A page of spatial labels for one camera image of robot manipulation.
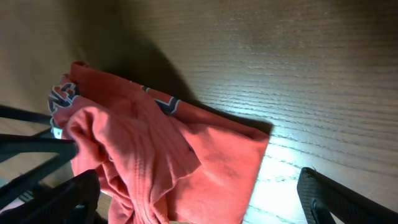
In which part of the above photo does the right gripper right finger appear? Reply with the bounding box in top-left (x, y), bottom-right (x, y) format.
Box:
top-left (297, 167), bottom-right (397, 224)

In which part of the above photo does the red-orange t-shirt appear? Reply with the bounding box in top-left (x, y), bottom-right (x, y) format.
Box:
top-left (48, 62), bottom-right (269, 223)

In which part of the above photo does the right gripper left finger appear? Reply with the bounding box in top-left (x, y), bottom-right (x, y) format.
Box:
top-left (1, 169), bottom-right (101, 224)

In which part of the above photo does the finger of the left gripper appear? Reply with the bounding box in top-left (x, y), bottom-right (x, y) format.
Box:
top-left (1, 134), bottom-right (77, 208)
top-left (1, 105), bottom-right (53, 137)

